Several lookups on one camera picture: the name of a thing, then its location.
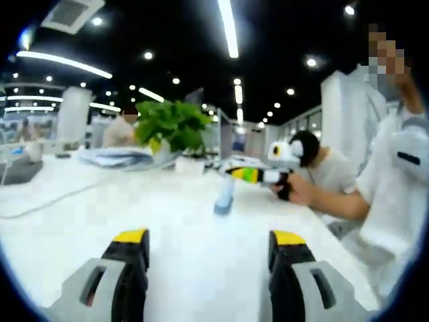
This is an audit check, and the stack of blue-white documents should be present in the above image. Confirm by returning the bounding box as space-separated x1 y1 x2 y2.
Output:
76 147 158 169

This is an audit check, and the dark grey mat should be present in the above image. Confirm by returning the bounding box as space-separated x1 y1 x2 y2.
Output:
0 159 44 186

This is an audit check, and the white round pillar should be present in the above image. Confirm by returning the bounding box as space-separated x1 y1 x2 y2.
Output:
56 86 93 149

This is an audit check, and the ceiling air vent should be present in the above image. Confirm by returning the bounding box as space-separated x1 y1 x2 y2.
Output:
40 0 105 34

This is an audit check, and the white storage shelf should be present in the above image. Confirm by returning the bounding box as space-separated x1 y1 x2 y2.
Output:
320 63 386 162

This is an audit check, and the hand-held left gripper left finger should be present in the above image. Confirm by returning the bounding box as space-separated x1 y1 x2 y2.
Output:
50 228 151 322

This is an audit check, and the grey table cable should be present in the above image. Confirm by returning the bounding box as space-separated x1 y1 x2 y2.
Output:
0 170 135 219

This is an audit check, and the curved ceiling light strip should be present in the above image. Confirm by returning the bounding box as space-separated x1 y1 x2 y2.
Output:
16 50 113 80

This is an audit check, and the person's white shirt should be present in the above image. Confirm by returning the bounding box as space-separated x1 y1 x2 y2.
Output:
338 110 429 303

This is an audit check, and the person's right hand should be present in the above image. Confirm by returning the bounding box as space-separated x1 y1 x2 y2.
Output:
271 174 315 206

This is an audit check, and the green potted plant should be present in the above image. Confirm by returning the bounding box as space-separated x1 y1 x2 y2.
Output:
133 100 214 158

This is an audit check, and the straight ceiling light bar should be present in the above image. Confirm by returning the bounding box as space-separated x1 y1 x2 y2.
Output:
217 0 240 60

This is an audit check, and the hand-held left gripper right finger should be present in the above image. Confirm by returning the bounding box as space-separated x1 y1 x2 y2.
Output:
267 229 369 322

